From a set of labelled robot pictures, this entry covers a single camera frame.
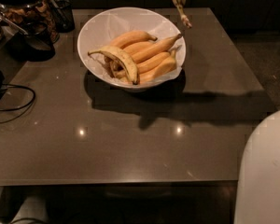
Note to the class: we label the black mesh cup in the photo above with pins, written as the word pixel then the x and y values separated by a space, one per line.
pixel 34 46

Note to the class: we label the glass jar with snacks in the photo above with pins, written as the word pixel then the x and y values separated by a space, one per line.
pixel 23 12

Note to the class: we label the orange banana long middle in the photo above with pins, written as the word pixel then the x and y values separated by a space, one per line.
pixel 155 49

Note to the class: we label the orange banana lower middle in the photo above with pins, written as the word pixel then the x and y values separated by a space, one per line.
pixel 158 64

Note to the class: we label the white bowl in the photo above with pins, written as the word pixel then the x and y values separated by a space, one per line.
pixel 102 28

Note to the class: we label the spotted banana front left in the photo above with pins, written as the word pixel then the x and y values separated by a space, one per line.
pixel 121 57

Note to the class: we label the black mesh pen holder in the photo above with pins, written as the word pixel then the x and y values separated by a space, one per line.
pixel 63 16

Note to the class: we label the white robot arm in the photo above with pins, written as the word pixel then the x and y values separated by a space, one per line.
pixel 258 191

